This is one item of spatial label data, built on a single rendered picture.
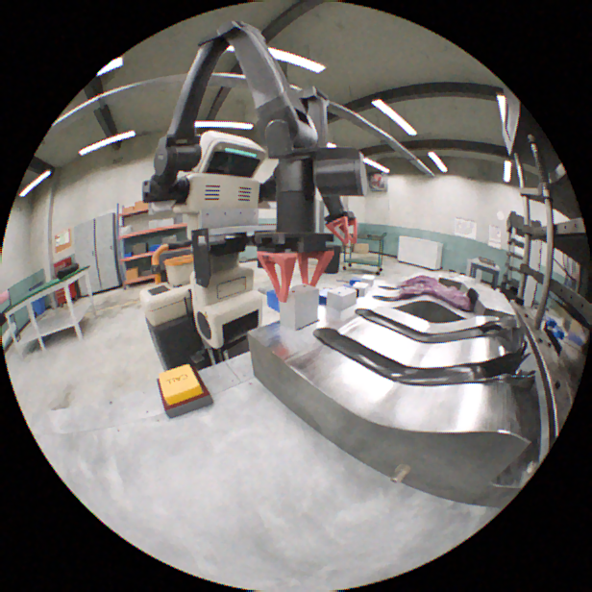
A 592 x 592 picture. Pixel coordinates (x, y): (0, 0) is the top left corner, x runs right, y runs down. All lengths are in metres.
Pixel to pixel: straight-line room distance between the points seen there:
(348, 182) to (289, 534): 0.39
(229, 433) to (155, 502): 0.16
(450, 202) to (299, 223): 7.47
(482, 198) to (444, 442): 7.49
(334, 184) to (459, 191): 7.47
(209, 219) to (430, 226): 7.50
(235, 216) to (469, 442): 0.68
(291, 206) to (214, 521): 0.39
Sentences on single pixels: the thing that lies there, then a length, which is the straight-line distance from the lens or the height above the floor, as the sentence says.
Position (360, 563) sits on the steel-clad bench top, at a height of 0.80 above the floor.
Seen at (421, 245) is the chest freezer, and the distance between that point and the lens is 6.94.
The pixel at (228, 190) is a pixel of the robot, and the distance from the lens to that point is 0.66.
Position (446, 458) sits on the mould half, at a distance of 0.20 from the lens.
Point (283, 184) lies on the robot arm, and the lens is 0.28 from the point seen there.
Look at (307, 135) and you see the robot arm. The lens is 0.30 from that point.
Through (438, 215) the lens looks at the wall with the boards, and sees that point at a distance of 7.69.
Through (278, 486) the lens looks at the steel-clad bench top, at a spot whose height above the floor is 0.80.
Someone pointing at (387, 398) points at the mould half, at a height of 0.89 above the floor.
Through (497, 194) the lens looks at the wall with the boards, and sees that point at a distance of 7.64.
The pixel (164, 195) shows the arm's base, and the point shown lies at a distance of 0.58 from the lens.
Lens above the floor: 1.04
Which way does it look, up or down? 20 degrees down
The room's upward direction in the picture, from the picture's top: straight up
